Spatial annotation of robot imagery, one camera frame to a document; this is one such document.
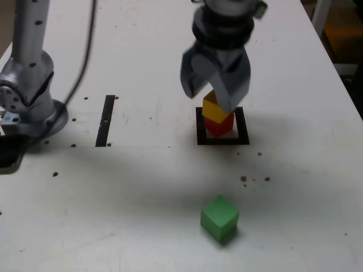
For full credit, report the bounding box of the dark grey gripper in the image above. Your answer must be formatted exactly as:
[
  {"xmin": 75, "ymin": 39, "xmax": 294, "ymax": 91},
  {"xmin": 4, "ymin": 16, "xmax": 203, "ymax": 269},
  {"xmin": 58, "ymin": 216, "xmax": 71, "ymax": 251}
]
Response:
[{"xmin": 180, "ymin": 41, "xmax": 251, "ymax": 112}]

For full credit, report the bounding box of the yellow cube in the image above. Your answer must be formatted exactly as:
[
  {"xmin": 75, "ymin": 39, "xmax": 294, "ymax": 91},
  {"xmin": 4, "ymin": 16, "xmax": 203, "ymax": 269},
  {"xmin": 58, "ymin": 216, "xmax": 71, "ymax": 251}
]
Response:
[{"xmin": 202, "ymin": 90, "xmax": 231, "ymax": 125}]

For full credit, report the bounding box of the red cube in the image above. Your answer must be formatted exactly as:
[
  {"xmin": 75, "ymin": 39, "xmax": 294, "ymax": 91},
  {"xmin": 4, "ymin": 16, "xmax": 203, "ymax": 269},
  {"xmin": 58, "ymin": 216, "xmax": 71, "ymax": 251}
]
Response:
[{"xmin": 204, "ymin": 112, "xmax": 235, "ymax": 138}]

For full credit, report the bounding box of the green cube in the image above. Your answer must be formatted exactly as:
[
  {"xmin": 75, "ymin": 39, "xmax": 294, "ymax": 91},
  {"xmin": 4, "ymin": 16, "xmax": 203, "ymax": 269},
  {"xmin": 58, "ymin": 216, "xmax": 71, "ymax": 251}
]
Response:
[{"xmin": 200, "ymin": 194, "xmax": 240, "ymax": 244}]

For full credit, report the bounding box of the black tape square outline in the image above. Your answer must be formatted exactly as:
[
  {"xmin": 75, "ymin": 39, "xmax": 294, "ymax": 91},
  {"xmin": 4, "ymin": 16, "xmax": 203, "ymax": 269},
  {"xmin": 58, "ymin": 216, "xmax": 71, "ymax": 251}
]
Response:
[{"xmin": 195, "ymin": 106, "xmax": 251, "ymax": 146}]

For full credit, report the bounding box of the black tape strip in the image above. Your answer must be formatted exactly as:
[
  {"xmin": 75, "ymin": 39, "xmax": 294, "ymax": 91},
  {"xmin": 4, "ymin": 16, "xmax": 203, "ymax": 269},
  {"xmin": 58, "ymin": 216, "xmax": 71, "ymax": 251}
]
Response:
[{"xmin": 95, "ymin": 95, "xmax": 116, "ymax": 148}]

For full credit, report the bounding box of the yellow-brown box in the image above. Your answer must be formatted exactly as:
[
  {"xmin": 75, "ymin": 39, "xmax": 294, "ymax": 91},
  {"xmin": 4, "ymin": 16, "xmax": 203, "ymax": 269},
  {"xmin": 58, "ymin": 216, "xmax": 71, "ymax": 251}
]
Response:
[{"xmin": 323, "ymin": 5, "xmax": 363, "ymax": 63}]

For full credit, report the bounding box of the white label with blue dot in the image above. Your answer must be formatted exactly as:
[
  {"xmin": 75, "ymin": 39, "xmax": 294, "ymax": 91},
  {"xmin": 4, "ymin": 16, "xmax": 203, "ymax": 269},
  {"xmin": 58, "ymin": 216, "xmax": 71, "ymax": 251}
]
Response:
[{"xmin": 0, "ymin": 112, "xmax": 19, "ymax": 126}]

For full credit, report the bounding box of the white camera on black bracket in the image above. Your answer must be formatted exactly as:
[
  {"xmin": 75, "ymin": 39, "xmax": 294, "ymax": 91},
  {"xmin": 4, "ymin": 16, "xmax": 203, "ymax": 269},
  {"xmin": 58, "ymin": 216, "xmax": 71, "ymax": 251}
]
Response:
[{"xmin": 254, "ymin": 0, "xmax": 269, "ymax": 19}]

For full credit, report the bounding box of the white metal frame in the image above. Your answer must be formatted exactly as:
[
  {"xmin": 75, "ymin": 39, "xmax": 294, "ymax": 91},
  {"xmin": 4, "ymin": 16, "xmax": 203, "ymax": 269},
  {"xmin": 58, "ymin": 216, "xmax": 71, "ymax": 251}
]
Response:
[{"xmin": 311, "ymin": 0, "xmax": 361, "ymax": 76}]

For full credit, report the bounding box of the black cable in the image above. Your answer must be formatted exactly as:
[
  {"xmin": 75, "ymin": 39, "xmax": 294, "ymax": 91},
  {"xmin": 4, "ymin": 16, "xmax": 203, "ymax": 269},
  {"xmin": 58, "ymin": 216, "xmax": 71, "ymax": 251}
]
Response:
[{"xmin": 25, "ymin": 0, "xmax": 99, "ymax": 151}]

